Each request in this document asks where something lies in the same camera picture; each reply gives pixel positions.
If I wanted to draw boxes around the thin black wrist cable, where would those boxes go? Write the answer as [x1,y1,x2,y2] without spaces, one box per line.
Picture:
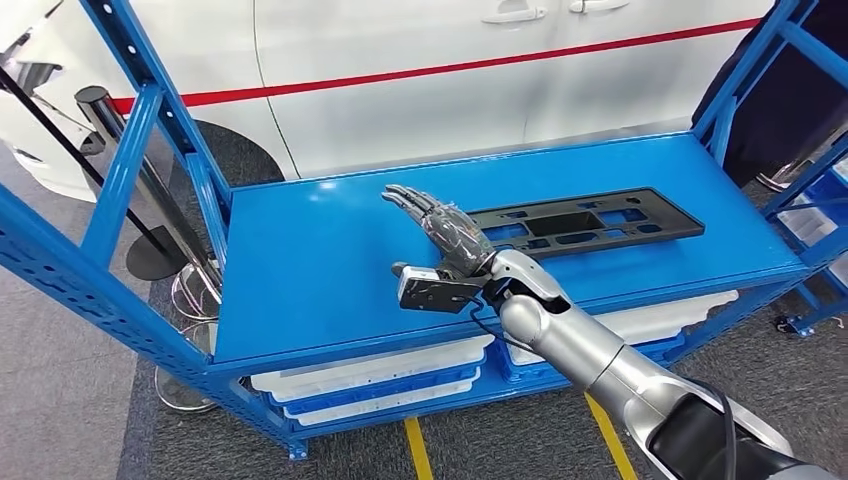
[468,298,531,352]

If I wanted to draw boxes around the black pole stanchion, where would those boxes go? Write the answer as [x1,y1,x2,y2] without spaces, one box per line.
[0,62,190,282]

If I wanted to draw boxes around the black plastic frame part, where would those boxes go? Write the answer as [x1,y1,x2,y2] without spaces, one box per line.
[466,187,706,261]

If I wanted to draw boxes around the white plastic bin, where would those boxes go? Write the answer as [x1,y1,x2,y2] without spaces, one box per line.
[776,195,839,248]
[284,377,482,427]
[506,311,730,367]
[589,290,740,339]
[250,334,497,403]

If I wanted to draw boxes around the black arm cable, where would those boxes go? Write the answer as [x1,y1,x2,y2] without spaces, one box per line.
[688,378,740,480]

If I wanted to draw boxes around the person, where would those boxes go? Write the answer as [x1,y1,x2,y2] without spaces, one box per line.
[692,0,848,190]

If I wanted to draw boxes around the blue metal shelf rack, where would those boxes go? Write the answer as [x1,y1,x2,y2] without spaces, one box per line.
[0,0,848,462]
[761,135,848,339]

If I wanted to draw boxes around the white car with red stripe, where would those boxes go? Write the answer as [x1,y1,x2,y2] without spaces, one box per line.
[0,0,776,203]

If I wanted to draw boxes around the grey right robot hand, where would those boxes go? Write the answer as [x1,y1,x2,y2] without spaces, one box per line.
[382,184,497,279]

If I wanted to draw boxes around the yellow floor tape square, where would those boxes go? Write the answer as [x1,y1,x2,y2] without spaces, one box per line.
[404,390,641,480]

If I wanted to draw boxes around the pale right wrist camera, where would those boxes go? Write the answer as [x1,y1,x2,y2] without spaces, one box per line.
[394,262,488,315]

